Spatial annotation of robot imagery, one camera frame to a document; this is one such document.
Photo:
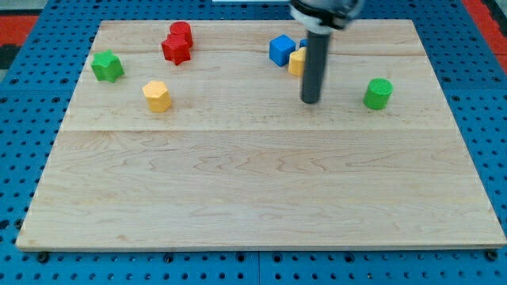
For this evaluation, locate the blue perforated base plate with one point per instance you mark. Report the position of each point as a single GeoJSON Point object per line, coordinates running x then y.
{"type": "Point", "coordinates": [44, 46]}

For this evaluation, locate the yellow hexagon block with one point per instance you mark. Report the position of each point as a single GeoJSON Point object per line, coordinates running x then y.
{"type": "Point", "coordinates": [157, 96]}

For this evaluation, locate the blue cube block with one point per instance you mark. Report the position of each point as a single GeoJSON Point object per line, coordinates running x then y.
{"type": "Point", "coordinates": [280, 49]}

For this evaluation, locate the light wooden board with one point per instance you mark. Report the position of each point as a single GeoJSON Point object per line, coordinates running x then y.
{"type": "Point", "coordinates": [239, 162]}

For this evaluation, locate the green cylinder block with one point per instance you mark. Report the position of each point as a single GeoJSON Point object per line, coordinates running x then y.
{"type": "Point", "coordinates": [378, 93]}

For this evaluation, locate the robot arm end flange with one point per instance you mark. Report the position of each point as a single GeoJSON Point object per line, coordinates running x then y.
{"type": "Point", "coordinates": [324, 16]}

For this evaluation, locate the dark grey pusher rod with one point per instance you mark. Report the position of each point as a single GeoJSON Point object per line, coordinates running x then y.
{"type": "Point", "coordinates": [314, 67]}

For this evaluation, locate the yellow rounded block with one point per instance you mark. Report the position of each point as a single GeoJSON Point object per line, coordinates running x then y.
{"type": "Point", "coordinates": [296, 62]}

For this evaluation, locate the green star block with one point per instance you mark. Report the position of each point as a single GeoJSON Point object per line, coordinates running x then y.
{"type": "Point", "coordinates": [106, 66]}

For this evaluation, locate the red star block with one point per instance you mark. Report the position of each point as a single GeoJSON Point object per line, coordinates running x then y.
{"type": "Point", "coordinates": [176, 49]}

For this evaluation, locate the red cylinder block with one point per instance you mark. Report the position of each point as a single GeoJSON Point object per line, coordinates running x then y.
{"type": "Point", "coordinates": [182, 28]}

